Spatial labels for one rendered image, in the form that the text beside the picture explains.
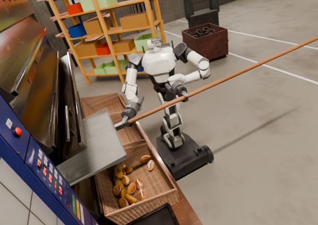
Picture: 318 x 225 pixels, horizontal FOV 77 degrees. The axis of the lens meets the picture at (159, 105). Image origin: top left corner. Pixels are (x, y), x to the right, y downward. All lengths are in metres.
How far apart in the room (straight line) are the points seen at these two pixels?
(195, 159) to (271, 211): 0.82
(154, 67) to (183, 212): 1.11
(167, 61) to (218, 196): 1.42
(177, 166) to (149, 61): 1.18
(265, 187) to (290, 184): 0.24
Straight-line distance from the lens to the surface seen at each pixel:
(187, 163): 2.30
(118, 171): 1.78
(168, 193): 1.48
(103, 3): 4.40
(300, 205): 2.35
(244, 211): 2.23
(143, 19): 4.06
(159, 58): 1.69
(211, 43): 4.68
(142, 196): 1.63
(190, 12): 7.18
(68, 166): 1.24
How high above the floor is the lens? 1.95
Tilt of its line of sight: 33 degrees down
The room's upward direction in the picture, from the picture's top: 15 degrees counter-clockwise
